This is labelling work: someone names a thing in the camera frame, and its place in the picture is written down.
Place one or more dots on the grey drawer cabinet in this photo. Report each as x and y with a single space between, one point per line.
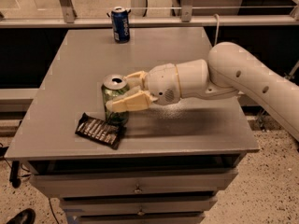
172 160

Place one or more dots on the metal window rail frame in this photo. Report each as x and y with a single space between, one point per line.
94 13

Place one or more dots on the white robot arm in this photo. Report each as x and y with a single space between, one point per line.
228 70

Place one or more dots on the green soda can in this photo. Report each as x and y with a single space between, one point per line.
113 86

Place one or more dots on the black shoe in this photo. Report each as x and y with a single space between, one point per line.
27 216

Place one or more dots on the blue Pepsi can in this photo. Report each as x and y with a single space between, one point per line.
120 24

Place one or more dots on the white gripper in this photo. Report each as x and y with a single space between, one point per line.
161 82

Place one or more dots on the black rxbar chocolate wrapper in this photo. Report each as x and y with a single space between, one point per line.
100 131

